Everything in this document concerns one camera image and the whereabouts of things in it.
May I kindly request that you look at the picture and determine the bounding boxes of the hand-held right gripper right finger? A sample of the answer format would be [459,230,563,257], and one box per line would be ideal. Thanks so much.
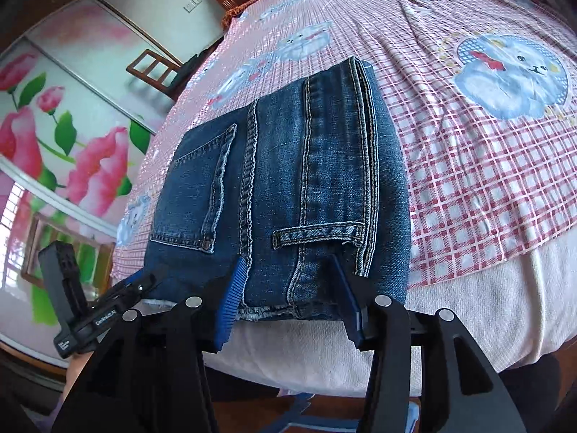
[331,255,528,433]

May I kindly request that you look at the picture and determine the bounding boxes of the fringed brown cloth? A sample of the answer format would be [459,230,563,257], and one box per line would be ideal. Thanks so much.
[221,0,276,28]

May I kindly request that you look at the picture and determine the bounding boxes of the flower printed wardrobe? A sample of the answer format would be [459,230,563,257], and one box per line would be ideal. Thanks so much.
[0,0,190,240]

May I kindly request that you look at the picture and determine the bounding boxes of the blue plastic stool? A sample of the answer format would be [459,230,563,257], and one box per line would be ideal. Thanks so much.
[275,390,424,433]

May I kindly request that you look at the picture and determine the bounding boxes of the pale pink mattress blanket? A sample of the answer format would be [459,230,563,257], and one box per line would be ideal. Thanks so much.
[198,230,577,398]

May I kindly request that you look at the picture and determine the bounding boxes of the person's left forearm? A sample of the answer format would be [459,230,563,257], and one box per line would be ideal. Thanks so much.
[61,347,95,398]

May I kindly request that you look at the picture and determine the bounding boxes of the pink plaid bed sheet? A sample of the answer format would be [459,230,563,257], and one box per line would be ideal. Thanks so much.
[110,0,577,289]

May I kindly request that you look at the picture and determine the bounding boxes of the dark cloth on chair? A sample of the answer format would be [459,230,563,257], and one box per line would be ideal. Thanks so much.
[178,54,203,82]

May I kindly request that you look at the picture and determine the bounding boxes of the wooden chair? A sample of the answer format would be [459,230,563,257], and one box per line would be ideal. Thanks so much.
[126,49,201,102]

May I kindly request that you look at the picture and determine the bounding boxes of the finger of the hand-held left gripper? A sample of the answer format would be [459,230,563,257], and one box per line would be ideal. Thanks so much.
[97,271,156,314]

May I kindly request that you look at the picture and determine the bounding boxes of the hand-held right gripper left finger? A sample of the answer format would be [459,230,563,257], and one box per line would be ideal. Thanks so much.
[50,257,249,433]

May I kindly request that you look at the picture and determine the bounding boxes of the blue denim pants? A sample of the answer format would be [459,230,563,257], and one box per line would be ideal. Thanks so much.
[144,56,412,323]

